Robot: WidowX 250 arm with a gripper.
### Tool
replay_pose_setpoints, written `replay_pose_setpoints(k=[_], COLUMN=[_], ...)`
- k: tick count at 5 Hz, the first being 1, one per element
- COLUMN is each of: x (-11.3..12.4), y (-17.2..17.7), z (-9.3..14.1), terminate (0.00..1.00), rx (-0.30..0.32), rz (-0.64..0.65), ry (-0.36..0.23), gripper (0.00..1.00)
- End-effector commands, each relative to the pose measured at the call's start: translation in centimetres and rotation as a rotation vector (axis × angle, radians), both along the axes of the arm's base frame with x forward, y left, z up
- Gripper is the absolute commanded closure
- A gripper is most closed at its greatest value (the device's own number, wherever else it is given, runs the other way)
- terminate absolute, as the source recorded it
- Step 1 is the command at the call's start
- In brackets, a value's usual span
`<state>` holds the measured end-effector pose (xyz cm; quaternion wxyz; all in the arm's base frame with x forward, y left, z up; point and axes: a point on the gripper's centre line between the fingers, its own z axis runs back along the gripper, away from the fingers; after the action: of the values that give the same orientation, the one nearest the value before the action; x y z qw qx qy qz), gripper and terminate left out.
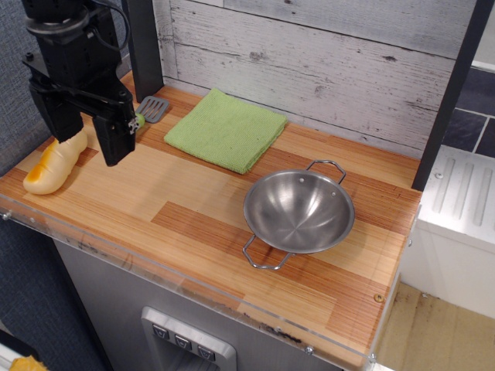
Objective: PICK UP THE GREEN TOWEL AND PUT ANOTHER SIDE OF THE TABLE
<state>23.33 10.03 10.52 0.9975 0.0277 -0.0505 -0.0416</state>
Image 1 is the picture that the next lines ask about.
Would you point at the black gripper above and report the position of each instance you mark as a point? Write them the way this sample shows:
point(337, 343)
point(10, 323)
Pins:
point(75, 72)

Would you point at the green towel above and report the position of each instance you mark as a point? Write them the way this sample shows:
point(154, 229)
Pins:
point(227, 132)

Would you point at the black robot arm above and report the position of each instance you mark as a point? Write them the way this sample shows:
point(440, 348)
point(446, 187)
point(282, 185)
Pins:
point(75, 73)

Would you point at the yellow toy bread loaf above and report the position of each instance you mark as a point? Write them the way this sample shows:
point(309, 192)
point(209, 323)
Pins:
point(55, 165)

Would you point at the clear acrylic table edge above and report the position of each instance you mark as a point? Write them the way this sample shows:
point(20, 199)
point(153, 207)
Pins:
point(174, 270)

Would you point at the grey cabinet with button panel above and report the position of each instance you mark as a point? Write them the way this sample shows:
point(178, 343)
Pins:
point(154, 317)

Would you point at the yellow object bottom left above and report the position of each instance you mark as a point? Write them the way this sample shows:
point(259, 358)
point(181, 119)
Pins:
point(27, 364)

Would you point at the white plastic appliance box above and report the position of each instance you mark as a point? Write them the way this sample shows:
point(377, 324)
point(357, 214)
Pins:
point(450, 252)

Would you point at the grey toy spatula green handle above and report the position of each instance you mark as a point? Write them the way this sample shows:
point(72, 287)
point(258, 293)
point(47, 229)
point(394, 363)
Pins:
point(151, 110)

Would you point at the black vertical post left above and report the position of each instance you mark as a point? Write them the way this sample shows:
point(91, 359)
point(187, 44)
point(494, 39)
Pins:
point(143, 47)

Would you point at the black vertical post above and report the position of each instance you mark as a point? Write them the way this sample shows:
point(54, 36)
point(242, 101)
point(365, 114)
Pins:
point(460, 71)
point(143, 47)

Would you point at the steel bowl with handles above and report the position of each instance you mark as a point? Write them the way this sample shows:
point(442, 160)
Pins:
point(299, 211)

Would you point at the black vertical post right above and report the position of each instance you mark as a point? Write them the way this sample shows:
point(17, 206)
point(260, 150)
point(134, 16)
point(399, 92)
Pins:
point(460, 71)

